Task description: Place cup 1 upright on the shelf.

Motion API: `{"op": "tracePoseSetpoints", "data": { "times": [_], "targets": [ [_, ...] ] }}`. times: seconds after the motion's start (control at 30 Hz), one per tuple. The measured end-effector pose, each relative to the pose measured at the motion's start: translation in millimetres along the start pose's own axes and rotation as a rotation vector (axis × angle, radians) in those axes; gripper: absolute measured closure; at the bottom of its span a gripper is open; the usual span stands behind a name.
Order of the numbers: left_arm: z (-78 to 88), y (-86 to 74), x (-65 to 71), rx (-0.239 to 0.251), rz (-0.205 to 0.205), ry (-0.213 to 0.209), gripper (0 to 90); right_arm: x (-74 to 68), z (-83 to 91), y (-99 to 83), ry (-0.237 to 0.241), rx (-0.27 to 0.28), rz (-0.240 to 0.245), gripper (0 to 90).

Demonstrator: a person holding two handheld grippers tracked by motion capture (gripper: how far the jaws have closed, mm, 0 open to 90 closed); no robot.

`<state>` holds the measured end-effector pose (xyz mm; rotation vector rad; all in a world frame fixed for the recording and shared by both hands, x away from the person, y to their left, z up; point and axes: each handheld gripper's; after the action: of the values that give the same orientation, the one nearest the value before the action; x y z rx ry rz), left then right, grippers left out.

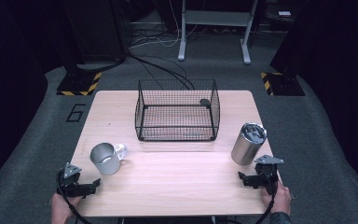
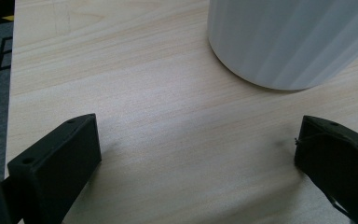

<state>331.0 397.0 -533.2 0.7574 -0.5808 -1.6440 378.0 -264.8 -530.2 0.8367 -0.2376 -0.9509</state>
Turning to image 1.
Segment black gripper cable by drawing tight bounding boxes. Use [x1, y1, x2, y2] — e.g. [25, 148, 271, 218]
[55, 169, 93, 224]
[254, 174, 278, 224]

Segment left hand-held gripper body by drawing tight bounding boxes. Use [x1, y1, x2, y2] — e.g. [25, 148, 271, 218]
[56, 162, 90, 198]

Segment person's left hand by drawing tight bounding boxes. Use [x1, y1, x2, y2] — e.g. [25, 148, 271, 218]
[50, 192, 84, 224]

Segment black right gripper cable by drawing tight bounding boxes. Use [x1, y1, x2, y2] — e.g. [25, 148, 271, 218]
[254, 174, 278, 224]

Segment person's right hand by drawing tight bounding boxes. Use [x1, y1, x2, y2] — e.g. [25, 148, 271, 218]
[261, 179, 293, 217]

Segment stainless steel tumbler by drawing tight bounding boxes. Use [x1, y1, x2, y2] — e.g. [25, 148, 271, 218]
[230, 121, 268, 167]

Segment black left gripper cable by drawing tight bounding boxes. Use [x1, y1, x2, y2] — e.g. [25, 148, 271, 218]
[55, 169, 93, 224]

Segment black wire basket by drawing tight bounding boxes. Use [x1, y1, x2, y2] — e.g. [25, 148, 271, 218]
[134, 78, 221, 143]

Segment black yellow striped base plate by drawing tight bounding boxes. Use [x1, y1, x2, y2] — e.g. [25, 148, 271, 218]
[259, 71, 307, 97]
[56, 71, 103, 97]

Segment metal mug with handle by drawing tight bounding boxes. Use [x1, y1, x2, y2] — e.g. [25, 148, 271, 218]
[89, 142, 129, 176]

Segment white metal stand frame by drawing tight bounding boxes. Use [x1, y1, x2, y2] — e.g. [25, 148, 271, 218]
[177, 0, 259, 66]

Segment white floor cables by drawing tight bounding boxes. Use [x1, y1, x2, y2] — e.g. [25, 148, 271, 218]
[128, 0, 200, 49]

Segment black cabinet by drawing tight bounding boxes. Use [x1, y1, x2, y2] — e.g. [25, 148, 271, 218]
[59, 0, 129, 63]

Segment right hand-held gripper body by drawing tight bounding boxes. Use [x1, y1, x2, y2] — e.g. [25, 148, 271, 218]
[252, 154, 284, 196]

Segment black floor cables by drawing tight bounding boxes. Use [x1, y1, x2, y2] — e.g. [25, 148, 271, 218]
[126, 51, 197, 91]

